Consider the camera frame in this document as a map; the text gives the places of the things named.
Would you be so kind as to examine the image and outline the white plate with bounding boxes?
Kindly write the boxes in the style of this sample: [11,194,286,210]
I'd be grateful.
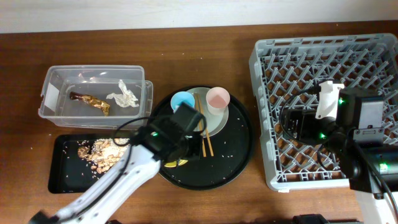
[187,86,229,137]

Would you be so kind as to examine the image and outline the white napkin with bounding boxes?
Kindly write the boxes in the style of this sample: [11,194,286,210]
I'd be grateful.
[106,80,140,108]

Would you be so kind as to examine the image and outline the black rectangular tray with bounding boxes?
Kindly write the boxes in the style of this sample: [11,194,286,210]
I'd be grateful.
[48,133,129,194]

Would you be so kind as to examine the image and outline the left wooden chopstick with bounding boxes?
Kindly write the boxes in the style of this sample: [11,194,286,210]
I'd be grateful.
[193,93,206,157]

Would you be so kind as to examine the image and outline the yellow bowl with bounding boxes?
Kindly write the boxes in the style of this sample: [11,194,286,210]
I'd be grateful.
[164,159,188,168]

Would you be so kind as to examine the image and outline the round black tray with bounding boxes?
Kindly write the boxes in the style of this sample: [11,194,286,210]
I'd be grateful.
[159,86,255,190]

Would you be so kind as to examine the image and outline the blue cup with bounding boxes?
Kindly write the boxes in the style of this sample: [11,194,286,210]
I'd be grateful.
[170,91,195,112]

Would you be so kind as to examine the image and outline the right wooden chopstick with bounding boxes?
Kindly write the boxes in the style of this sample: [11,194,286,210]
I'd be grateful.
[197,94,214,157]

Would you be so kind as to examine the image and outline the wooden chopstick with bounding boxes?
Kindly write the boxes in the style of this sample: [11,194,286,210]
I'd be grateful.
[197,94,214,157]
[193,93,206,157]

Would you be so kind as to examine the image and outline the pink cup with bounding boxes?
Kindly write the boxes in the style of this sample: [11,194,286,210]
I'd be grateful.
[206,87,231,115]

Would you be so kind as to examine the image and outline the food scraps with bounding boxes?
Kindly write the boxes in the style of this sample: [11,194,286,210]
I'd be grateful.
[77,138,129,175]

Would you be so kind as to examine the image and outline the clear plastic bin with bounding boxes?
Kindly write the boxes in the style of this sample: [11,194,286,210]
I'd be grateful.
[38,65,154,129]

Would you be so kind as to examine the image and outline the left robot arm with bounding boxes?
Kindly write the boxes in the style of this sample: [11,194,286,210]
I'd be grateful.
[30,103,206,223]

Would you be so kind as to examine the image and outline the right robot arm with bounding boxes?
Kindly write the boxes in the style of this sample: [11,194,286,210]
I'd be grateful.
[279,87,397,223]

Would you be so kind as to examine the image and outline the gold snack wrapper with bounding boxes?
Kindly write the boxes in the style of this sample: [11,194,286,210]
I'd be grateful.
[69,91,110,116]

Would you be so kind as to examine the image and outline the grey dishwasher rack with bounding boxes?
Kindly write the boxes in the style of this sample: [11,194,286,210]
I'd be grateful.
[249,34,397,192]

